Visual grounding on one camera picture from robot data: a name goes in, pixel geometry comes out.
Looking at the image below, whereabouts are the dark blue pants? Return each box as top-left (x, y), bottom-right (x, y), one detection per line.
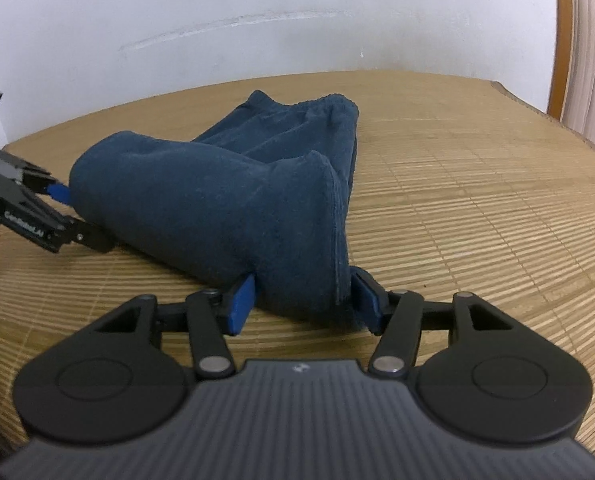
top-left (69, 91), bottom-right (359, 327)

